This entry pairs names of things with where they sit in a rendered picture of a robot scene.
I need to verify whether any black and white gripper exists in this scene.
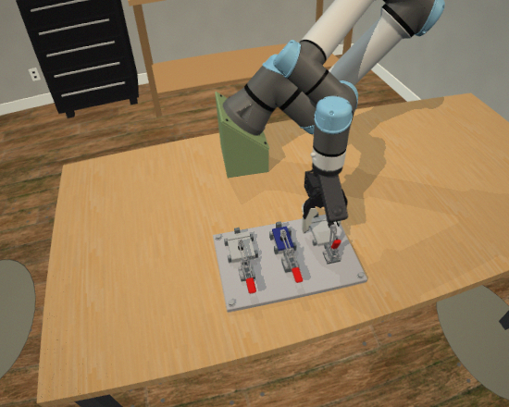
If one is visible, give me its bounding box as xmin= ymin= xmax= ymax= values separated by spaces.
xmin=302 ymin=162 xmax=342 ymax=233

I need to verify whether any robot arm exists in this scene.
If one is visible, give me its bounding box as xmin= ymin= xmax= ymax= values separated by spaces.
xmin=223 ymin=0 xmax=445 ymax=223

